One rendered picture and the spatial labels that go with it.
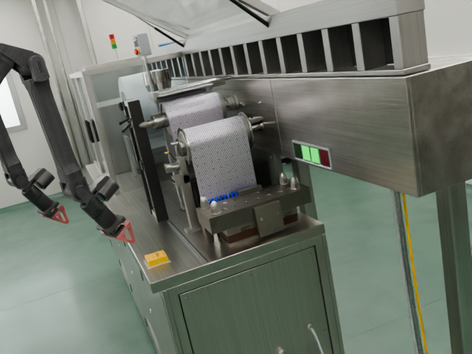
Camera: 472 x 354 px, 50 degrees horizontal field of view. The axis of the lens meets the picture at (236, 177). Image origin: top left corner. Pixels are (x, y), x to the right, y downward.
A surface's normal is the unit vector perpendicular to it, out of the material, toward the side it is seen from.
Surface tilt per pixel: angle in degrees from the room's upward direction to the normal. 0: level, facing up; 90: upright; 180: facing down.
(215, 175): 90
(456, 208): 90
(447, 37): 90
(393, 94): 90
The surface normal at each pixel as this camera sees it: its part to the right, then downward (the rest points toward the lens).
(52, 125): 0.63, 0.08
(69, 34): 0.36, 0.18
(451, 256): -0.91, 0.27
